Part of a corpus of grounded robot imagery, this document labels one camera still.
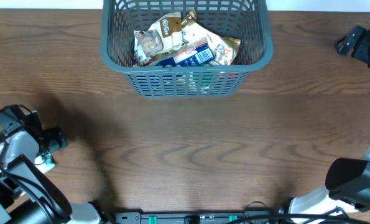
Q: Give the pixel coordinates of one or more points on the small teal white sachet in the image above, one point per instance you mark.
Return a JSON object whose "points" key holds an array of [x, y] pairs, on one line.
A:
{"points": [[45, 163]]}

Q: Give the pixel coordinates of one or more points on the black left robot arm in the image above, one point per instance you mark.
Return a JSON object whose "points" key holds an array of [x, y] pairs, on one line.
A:
{"points": [[26, 194]]}

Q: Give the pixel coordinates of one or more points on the beige snack bag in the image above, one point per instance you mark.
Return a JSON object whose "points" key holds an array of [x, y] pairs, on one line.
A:
{"points": [[162, 36]]}

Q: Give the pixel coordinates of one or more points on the tissue pocket pack bundle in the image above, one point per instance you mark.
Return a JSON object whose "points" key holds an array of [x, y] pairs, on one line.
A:
{"points": [[189, 55]]}

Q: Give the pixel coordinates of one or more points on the grey plastic basket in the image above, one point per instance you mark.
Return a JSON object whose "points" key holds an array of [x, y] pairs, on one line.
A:
{"points": [[246, 20]]}

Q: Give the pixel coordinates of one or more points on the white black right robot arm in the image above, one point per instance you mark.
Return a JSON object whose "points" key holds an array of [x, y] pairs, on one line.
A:
{"points": [[347, 183]]}

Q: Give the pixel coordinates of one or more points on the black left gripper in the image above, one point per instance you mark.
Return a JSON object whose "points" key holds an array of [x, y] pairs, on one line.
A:
{"points": [[51, 137]]}

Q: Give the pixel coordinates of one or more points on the green lid jar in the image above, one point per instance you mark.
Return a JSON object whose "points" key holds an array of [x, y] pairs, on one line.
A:
{"points": [[200, 82]]}

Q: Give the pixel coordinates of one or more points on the gold foil food pouch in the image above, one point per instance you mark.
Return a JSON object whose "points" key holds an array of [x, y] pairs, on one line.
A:
{"points": [[225, 49]]}

